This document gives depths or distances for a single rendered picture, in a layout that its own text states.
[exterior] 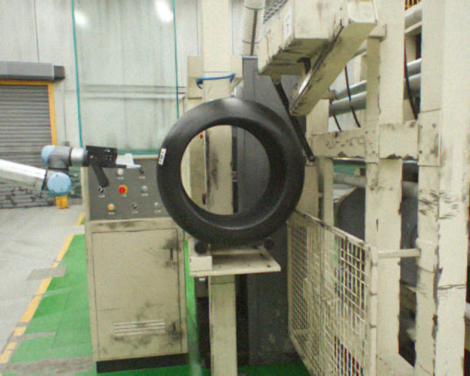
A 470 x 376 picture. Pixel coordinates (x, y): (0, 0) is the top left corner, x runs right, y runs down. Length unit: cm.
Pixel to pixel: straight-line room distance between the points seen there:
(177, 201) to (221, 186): 46
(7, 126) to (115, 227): 882
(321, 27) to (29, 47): 1008
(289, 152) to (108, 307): 144
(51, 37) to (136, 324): 938
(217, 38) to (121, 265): 134
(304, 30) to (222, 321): 140
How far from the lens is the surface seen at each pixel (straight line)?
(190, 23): 1140
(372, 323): 123
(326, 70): 152
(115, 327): 246
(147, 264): 231
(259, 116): 149
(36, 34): 1119
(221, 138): 187
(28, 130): 1084
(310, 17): 138
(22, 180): 149
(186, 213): 148
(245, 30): 248
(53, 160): 162
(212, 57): 192
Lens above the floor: 128
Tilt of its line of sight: 6 degrees down
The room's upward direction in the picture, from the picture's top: 1 degrees counter-clockwise
